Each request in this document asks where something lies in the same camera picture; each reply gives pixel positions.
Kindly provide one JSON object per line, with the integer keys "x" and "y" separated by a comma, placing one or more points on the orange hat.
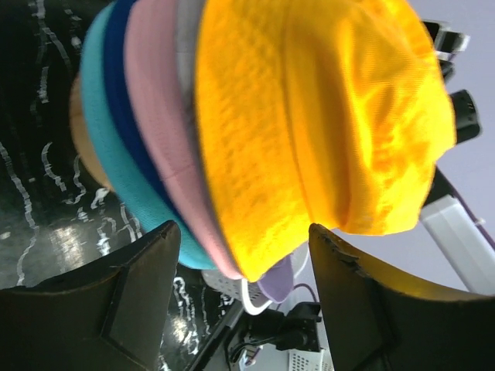
{"x": 329, "y": 112}

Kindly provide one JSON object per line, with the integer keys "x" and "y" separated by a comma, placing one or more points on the dark blue bucket hat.
{"x": 118, "y": 97}

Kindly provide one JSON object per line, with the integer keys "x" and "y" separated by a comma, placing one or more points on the light wooden hat stand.
{"x": 81, "y": 139}

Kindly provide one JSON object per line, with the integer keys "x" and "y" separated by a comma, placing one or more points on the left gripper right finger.
{"x": 378, "y": 317}

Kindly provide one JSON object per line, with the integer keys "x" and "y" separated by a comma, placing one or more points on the lavender grey cap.
{"x": 277, "y": 283}

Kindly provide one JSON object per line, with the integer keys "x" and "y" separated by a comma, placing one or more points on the teal bucket hat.
{"x": 126, "y": 179}

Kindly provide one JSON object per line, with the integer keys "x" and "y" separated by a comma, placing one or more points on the white perforated basket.
{"x": 247, "y": 293}

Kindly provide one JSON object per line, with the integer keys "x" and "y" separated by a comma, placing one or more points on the grey bucket hat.
{"x": 188, "y": 16}

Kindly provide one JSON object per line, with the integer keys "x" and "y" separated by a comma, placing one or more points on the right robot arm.
{"x": 460, "y": 236}

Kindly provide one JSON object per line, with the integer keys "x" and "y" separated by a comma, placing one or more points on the pink bucket hat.
{"x": 156, "y": 98}

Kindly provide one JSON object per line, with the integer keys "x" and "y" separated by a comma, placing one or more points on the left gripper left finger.
{"x": 106, "y": 315}

